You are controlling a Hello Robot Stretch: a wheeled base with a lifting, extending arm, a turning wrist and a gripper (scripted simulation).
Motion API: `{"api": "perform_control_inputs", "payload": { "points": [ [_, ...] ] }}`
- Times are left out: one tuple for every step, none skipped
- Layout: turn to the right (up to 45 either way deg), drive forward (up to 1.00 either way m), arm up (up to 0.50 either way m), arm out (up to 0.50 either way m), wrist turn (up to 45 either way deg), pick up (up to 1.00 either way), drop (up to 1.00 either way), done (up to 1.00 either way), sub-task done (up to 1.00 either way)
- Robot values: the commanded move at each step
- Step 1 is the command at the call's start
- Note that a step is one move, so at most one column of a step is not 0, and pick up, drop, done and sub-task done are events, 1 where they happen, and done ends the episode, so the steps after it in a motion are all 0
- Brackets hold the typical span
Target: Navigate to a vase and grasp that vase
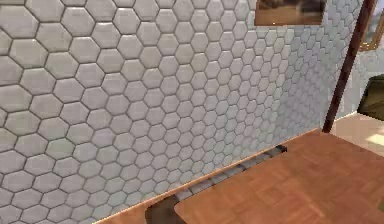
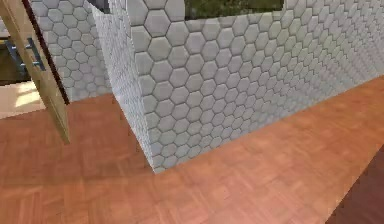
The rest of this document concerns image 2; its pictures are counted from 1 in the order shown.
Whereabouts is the window with green view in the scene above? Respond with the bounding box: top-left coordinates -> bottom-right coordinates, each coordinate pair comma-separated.
184,0 -> 285,21

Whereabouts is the light wooden room door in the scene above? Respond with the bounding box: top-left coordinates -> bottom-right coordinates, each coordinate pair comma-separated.
0,0 -> 72,145

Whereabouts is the grey door handle bar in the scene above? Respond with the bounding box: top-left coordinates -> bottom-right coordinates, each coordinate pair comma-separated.
25,37 -> 47,72

